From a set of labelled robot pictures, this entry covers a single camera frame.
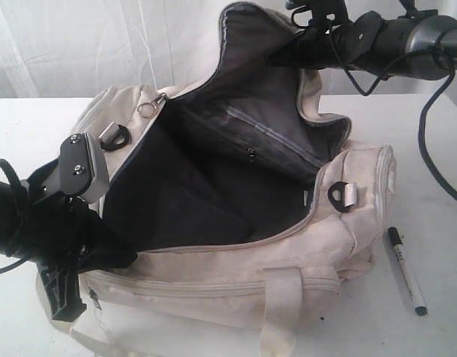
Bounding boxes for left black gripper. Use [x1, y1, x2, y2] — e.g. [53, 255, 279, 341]
[25, 160, 137, 322]

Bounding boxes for metal key ring zipper pull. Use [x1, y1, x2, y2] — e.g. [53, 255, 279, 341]
[137, 93, 167, 120]

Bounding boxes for cream white duffel bag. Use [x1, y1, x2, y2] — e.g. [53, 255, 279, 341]
[59, 2, 396, 356]

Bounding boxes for white marker black cap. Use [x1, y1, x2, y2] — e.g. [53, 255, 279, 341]
[387, 227, 428, 316]

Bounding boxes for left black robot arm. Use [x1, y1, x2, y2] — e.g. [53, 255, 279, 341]
[0, 159, 137, 322]

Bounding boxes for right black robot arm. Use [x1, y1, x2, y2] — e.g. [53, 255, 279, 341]
[267, 1, 457, 80]

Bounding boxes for white background curtain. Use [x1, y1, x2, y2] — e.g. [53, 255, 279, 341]
[0, 0, 457, 100]

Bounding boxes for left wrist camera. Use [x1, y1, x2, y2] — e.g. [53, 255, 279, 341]
[58, 132, 109, 205]

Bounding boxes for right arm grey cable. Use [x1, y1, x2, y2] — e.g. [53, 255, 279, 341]
[324, 14, 457, 209]

